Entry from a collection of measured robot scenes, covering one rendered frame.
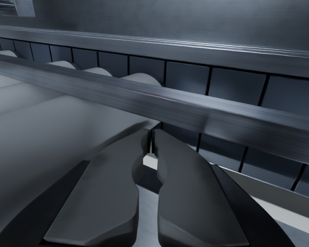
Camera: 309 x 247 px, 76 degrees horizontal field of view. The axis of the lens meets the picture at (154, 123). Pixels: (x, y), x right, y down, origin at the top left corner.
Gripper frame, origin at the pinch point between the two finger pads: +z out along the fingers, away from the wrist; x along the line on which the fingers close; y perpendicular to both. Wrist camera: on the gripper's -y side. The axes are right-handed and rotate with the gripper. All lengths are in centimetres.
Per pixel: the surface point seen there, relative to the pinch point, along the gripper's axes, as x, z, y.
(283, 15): 9.9, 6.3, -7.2
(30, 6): -13.6, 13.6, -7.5
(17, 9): -14.3, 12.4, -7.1
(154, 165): 0.3, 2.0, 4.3
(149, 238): 0.2, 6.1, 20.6
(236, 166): 7.2, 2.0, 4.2
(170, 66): 1.4, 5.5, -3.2
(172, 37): 1.8, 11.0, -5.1
